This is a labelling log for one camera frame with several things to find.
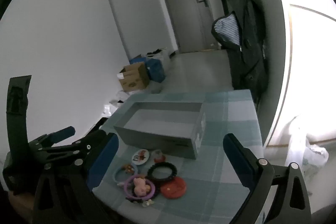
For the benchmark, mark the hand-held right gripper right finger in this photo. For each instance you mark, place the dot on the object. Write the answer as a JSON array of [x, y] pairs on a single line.
[[237, 158]]

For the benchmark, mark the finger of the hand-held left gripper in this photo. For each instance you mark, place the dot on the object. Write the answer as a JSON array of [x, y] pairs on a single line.
[[63, 132], [78, 148]]

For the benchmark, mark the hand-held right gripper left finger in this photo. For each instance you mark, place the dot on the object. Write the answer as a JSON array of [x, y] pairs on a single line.
[[105, 161]]

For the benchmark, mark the orange white toy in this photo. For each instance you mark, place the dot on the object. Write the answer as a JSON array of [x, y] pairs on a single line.
[[140, 157]]

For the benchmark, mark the small red round ornament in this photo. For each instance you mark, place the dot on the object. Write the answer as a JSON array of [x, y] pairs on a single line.
[[159, 156]]

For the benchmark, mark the grey cardboard storage box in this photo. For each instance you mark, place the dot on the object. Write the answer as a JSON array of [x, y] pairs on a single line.
[[162, 145]]

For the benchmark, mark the pink bear toy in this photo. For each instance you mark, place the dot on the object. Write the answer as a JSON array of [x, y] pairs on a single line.
[[140, 186]]

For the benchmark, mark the crumpled clear plastic wrap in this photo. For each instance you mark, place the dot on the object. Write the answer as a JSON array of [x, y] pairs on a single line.
[[115, 103]]

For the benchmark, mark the small white flower earring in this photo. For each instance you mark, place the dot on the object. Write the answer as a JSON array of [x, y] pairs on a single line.
[[147, 203]]

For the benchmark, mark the orange pink toy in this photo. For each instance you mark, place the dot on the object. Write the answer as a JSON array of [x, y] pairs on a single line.
[[173, 187]]

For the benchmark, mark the large white plastic bag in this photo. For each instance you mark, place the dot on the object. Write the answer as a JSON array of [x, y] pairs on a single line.
[[312, 155]]

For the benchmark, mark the brown cardboard box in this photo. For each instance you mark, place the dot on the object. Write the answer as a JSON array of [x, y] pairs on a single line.
[[134, 78]]

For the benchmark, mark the black hanging jacket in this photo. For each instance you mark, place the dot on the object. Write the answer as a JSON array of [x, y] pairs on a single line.
[[249, 56]]

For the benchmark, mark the small blue box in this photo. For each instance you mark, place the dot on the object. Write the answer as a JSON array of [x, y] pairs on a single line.
[[135, 58]]

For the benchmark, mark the white sliding door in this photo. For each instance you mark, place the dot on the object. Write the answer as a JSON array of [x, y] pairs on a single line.
[[309, 69]]

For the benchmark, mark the white plastic bags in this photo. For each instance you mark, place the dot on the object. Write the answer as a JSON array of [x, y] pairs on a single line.
[[164, 56]]

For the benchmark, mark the striped shirt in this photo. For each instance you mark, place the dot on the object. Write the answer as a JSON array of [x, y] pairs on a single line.
[[225, 27]]

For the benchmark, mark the grey door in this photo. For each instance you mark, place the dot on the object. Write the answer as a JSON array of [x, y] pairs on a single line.
[[183, 3]]

